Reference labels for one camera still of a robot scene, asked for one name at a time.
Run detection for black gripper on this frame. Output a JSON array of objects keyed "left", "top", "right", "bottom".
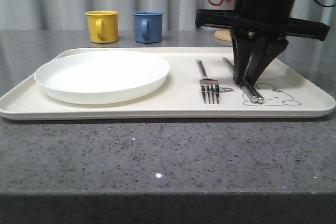
[{"left": 195, "top": 0, "right": 330, "bottom": 86}]

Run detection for silver metal fork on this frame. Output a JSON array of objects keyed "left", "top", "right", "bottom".
[{"left": 196, "top": 59, "right": 219, "bottom": 105}]

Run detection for white round plate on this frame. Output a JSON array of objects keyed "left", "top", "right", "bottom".
[{"left": 34, "top": 50, "right": 170, "bottom": 104}]

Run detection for wooden mug tree stand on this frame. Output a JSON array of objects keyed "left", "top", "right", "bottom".
[{"left": 214, "top": 29, "right": 233, "bottom": 47}]

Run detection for cream rabbit serving tray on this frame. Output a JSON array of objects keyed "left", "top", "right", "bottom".
[{"left": 1, "top": 47, "right": 335, "bottom": 120}]

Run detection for blue mug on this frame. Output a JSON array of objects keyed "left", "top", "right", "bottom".
[{"left": 133, "top": 10, "right": 163, "bottom": 44}]

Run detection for yellow mug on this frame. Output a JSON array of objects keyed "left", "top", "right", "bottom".
[{"left": 85, "top": 10, "right": 119, "bottom": 44}]

